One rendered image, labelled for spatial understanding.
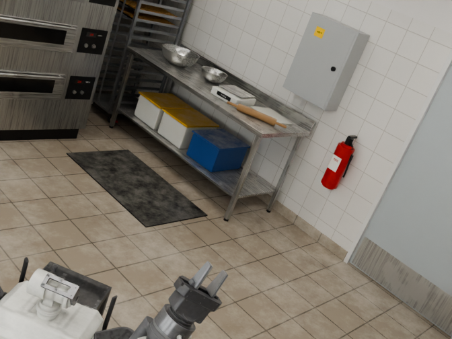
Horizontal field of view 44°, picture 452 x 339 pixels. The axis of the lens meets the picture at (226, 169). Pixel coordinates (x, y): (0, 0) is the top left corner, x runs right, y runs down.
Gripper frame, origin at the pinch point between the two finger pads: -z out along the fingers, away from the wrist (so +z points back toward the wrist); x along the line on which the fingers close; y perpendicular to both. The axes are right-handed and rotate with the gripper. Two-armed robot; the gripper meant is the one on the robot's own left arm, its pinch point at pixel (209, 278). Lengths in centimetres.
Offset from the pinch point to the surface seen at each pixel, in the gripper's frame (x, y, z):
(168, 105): -140, 424, -5
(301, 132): -210, 312, -61
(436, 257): -308, 196, -44
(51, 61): -17, 389, 21
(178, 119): -143, 392, -2
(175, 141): -154, 389, 17
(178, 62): -119, 419, -46
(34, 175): -48, 338, 98
